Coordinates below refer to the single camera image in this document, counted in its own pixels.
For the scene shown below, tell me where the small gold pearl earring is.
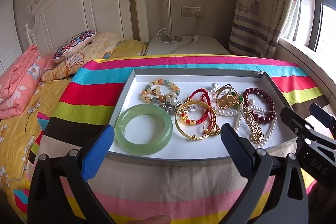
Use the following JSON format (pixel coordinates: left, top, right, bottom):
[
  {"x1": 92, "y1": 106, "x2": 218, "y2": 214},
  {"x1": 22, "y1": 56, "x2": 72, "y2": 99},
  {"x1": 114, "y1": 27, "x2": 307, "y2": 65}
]
[{"x1": 211, "y1": 83, "x2": 219, "y2": 91}]

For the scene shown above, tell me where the yellow floral bed sheet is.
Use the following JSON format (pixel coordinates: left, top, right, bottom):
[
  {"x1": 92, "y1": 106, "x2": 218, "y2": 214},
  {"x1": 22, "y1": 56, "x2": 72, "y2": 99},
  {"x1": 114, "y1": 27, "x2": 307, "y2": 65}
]
[{"x1": 1, "y1": 40, "x2": 146, "y2": 219}]

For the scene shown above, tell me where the slim white desk lamp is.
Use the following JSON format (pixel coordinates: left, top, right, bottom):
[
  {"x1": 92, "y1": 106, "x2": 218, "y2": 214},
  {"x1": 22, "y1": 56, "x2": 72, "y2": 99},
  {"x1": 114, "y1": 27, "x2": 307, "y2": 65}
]
[{"x1": 159, "y1": 0, "x2": 182, "y2": 44}]

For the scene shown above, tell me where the gold bangle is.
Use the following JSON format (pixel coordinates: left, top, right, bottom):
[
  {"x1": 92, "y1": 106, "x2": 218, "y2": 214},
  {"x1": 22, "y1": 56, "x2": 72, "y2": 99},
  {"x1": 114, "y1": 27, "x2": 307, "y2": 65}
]
[{"x1": 174, "y1": 100, "x2": 220, "y2": 141}]

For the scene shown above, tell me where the grey shallow jewelry box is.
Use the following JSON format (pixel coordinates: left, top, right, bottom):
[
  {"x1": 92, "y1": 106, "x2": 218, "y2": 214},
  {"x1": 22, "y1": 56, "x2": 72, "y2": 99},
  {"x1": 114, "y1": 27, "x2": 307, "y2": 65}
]
[{"x1": 106, "y1": 68, "x2": 299, "y2": 167}]

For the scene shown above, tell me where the green jade bangle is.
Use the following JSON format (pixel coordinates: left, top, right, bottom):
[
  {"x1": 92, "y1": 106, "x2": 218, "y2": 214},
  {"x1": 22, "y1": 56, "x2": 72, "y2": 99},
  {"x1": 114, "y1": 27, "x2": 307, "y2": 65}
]
[{"x1": 114, "y1": 104, "x2": 173, "y2": 156}]

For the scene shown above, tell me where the white charger cable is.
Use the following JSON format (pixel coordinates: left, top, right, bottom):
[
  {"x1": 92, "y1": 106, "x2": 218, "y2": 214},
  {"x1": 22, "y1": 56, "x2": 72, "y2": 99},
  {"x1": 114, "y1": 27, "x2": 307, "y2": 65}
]
[{"x1": 155, "y1": 16, "x2": 204, "y2": 55}]

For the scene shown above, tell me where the red cord gold bracelet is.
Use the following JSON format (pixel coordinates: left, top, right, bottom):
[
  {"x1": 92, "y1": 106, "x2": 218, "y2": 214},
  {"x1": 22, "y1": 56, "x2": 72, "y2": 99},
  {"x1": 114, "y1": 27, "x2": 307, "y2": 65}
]
[{"x1": 180, "y1": 88, "x2": 214, "y2": 126}]

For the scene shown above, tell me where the multicolour jade bead bracelet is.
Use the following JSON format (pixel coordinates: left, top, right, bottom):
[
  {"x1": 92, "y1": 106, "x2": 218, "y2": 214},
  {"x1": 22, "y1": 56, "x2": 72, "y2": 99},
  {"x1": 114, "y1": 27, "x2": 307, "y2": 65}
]
[{"x1": 140, "y1": 78, "x2": 181, "y2": 104}]

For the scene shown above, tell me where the white pearl necklace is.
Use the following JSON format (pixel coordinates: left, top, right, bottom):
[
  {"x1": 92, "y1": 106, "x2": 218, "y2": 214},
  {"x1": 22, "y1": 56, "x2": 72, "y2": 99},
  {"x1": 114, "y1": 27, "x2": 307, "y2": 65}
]
[{"x1": 212, "y1": 97, "x2": 279, "y2": 150}]

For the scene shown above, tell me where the white nightstand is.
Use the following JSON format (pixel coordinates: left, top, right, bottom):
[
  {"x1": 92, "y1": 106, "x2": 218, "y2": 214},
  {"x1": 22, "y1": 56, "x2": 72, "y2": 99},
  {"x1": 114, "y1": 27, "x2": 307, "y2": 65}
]
[{"x1": 145, "y1": 36, "x2": 230, "y2": 55}]

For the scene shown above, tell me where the folded pink floral quilt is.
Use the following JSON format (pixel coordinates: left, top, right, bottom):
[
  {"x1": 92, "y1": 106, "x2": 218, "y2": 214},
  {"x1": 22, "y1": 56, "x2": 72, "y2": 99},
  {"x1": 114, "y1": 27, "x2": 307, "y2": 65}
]
[{"x1": 0, "y1": 46, "x2": 55, "y2": 119}]

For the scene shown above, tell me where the silver pearl brooch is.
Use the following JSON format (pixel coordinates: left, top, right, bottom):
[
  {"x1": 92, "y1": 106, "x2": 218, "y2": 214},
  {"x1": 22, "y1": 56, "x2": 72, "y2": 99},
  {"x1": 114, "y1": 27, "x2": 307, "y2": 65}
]
[{"x1": 159, "y1": 98, "x2": 196, "y2": 115}]

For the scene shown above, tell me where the white wooden headboard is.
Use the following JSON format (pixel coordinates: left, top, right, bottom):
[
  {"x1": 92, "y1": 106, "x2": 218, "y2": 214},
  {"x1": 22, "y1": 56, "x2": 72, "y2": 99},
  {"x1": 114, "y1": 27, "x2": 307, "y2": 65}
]
[{"x1": 25, "y1": 0, "x2": 150, "y2": 55}]

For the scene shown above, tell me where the striped cream curtain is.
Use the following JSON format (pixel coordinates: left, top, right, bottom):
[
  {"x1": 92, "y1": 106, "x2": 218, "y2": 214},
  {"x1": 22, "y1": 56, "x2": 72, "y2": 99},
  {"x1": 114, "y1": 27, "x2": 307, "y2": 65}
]
[{"x1": 228, "y1": 0, "x2": 305, "y2": 59}]

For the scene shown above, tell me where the yellow shell pattern pillow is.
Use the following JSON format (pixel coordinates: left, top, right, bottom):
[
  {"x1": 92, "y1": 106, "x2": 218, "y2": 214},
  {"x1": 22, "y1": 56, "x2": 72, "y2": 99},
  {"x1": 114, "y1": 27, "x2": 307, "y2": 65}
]
[{"x1": 41, "y1": 32, "x2": 121, "y2": 82}]

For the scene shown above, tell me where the gold cuff bracelet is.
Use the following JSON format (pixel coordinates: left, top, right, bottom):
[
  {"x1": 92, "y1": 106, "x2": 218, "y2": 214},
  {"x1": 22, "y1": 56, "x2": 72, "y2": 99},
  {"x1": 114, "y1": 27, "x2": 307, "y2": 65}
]
[{"x1": 212, "y1": 84, "x2": 241, "y2": 110}]

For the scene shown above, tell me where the dark red bead bracelet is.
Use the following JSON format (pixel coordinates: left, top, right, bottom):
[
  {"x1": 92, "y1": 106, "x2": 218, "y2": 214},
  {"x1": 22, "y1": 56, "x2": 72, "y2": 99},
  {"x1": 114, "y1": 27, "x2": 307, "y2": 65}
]
[{"x1": 241, "y1": 86, "x2": 277, "y2": 125}]

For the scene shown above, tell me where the striped colourful bed cover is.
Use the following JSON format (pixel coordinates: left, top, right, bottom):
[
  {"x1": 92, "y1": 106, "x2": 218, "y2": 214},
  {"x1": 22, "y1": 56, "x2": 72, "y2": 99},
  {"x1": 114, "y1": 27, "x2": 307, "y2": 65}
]
[{"x1": 26, "y1": 55, "x2": 329, "y2": 223}]

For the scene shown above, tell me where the embroidered floral small pillow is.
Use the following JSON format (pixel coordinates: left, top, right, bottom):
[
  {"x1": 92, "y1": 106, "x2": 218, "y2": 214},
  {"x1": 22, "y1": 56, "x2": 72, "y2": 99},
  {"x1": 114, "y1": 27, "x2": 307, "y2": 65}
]
[{"x1": 53, "y1": 30, "x2": 96, "y2": 63}]

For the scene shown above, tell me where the wall socket panel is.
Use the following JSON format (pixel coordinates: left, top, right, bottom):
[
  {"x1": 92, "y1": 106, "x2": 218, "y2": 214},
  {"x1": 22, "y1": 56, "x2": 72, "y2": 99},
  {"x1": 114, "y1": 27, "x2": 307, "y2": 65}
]
[{"x1": 181, "y1": 6, "x2": 204, "y2": 18}]

